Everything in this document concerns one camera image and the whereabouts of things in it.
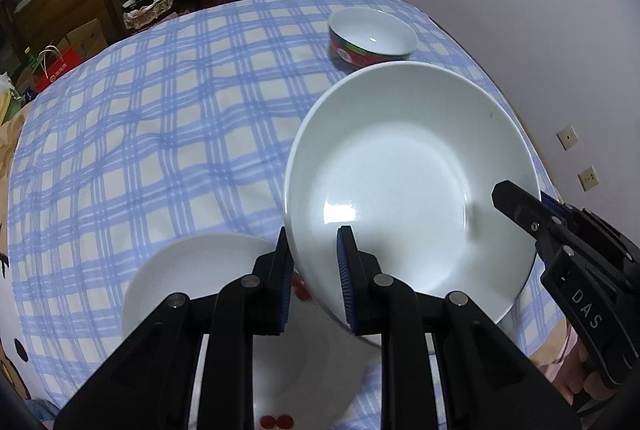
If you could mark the wicker basket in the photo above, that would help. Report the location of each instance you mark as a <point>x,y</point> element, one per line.
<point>147,9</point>

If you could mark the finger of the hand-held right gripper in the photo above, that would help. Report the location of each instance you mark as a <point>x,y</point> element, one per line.
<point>520,205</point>
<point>557,205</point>

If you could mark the cardboard box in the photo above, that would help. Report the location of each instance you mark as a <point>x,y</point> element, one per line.
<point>82,37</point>

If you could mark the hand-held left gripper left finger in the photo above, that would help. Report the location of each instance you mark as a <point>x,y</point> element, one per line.
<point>286,280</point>

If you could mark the blue plaid cloth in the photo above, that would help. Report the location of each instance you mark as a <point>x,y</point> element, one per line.
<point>175,109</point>

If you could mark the large white cherry plate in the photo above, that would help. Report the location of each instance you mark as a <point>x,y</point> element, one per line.
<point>200,270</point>

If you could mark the red paper shopping bag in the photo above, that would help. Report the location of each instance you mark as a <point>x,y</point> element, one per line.
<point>60,62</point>

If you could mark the person's right hand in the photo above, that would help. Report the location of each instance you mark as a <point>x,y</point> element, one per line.
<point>570,375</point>

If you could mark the large white bowl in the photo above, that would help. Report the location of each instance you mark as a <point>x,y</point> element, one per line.
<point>400,169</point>

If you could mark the beige wall socket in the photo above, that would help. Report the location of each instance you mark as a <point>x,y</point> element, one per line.
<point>567,137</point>
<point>589,178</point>

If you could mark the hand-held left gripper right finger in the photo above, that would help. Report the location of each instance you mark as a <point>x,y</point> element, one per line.
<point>344,280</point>

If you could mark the red patterned bowl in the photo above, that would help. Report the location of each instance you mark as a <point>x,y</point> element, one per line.
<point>372,27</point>

